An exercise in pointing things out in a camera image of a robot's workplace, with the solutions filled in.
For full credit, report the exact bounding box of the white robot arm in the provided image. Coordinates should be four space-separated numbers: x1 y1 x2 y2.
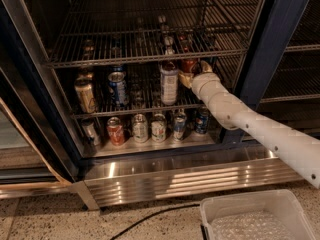
179 61 320 189

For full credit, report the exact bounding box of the gold can middle shelf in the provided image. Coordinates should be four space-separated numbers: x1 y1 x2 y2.
74 78 96 113

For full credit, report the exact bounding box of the middle wire shelf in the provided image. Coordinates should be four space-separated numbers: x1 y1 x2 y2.
69 55 243 120

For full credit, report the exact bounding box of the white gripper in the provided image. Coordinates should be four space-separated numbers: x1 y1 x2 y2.
178 61 224 101

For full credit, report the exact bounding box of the red coke can bottom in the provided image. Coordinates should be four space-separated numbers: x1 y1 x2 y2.
107 117 125 146

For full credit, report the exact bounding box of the silver can bottom left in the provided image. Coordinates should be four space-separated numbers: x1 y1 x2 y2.
81 119 101 146

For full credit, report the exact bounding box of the black floor cable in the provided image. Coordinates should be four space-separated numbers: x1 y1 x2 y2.
109 202 201 240

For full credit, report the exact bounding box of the tall white label bottle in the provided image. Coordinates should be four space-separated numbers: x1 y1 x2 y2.
159 59 179 105

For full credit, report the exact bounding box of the blue pepsi can bottom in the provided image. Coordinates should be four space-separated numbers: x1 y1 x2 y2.
194 106 209 134

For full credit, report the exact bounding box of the right compartment wire shelf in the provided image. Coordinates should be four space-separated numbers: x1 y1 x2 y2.
261 0 320 103

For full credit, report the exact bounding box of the blue silver can bottom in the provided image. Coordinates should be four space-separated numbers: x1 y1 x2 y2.
173 112 187 141

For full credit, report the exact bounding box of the clear plastic bin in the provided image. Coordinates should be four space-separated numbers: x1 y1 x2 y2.
200 189 316 240

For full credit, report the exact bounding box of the blue pepsi can middle shelf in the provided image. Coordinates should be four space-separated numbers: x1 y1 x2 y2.
108 72 129 107

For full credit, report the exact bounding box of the stainless steel fridge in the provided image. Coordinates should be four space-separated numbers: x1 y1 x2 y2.
0 0 319 210

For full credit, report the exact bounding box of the open fridge door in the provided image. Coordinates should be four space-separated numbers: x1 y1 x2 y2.
0 4 77 199

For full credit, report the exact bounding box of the upper wire shelf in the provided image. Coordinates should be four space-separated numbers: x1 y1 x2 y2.
48 0 261 68

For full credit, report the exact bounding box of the red coke can shelf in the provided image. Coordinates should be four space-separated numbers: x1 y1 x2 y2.
181 59 198 74

